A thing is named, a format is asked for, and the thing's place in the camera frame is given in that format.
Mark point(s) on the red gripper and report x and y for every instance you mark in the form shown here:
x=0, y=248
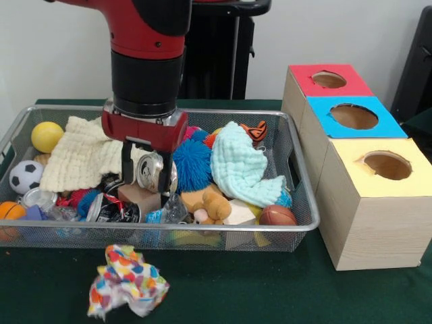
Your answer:
x=141, y=133

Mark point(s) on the crushed silver drink can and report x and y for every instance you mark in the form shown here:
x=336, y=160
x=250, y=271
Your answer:
x=146, y=172

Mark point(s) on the clear plastic bottle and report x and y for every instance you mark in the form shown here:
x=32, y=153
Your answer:
x=168, y=209

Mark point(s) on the colourful polka dot cloth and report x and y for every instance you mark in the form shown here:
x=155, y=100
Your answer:
x=128, y=280

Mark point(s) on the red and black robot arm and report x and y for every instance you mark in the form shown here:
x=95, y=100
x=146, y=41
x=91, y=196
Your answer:
x=145, y=67

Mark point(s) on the wooden box with three holes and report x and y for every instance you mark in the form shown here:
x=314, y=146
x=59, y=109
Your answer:
x=381, y=229

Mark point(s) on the blue spiky rubber ball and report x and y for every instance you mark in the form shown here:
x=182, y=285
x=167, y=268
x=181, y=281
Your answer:
x=194, y=165

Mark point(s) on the cream waffle cloth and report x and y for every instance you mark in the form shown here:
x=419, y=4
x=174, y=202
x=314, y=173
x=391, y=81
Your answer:
x=77, y=152

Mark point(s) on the tan teddy bear plush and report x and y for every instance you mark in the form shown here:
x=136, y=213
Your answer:
x=211, y=206

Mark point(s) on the light blue waffle cloth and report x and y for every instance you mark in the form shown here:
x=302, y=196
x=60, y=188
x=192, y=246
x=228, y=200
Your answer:
x=236, y=162

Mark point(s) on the yellow foam ball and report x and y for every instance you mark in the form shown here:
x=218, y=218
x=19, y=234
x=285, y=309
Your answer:
x=46, y=136

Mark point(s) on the orange tiger striped toy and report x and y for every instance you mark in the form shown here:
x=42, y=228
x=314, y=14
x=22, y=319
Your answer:
x=256, y=131

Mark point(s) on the black and white soccer ball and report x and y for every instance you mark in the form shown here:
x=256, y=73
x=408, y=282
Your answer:
x=25, y=175

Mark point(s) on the brown football toy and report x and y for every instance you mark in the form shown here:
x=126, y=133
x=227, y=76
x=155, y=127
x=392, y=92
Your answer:
x=277, y=215

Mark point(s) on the dark green table cloth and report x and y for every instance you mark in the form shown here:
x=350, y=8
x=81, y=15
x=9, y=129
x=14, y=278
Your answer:
x=270, y=293
x=422, y=125

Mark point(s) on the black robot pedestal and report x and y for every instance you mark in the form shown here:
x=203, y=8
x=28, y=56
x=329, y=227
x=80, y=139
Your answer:
x=216, y=60

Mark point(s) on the black frame stand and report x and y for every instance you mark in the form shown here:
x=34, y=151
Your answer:
x=415, y=67

